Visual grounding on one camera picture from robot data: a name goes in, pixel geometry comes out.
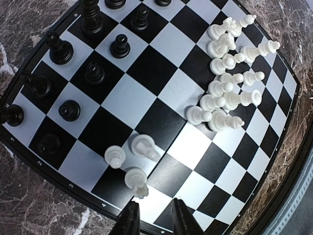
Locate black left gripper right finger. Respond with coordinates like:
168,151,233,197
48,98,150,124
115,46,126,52
172,198,204,235

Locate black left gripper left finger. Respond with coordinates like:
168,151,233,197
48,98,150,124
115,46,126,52
114,201,140,235

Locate white chess pawn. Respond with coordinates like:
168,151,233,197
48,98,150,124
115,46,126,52
200,94,226,112
186,106,213,125
208,80,234,97
104,145,126,169

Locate white chess knight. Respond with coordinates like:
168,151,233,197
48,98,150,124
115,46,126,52
131,134,161,162

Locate white chess bishop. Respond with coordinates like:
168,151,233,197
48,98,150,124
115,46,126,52
208,110,245,132

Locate black chess pawn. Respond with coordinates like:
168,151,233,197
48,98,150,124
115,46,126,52
110,34,131,59
58,100,81,122
85,62,105,85

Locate black chess rook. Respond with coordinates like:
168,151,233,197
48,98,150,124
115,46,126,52
0,104,24,127

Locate black chess knight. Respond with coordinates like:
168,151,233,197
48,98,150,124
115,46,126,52
21,71,52,98

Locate black chess bishop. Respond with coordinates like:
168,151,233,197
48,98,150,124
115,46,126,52
45,31,74,65

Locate black chess queen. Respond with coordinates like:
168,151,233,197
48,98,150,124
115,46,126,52
79,0,104,37

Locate black and white chessboard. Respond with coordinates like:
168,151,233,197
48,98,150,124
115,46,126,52
0,0,299,235

